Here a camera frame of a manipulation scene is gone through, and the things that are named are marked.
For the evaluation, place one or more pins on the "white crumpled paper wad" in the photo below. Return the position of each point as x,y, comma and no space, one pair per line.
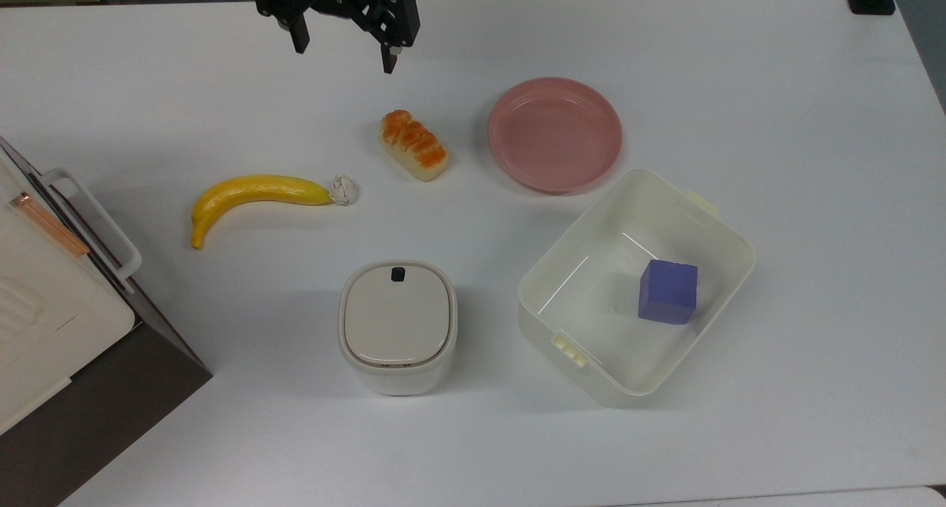
344,190

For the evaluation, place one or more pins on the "pink round plate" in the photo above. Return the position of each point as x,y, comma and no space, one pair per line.
554,134

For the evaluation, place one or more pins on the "orange glazed bread loaf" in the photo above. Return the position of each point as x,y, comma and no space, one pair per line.
414,146

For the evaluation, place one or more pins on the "white bin with lid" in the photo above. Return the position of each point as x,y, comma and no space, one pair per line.
397,322

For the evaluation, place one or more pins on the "cream plastic storage box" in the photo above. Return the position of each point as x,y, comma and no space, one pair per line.
591,307

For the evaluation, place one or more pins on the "purple cube block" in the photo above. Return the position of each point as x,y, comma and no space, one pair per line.
668,291

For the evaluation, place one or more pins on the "yellow banana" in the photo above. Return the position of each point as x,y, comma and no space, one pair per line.
251,191

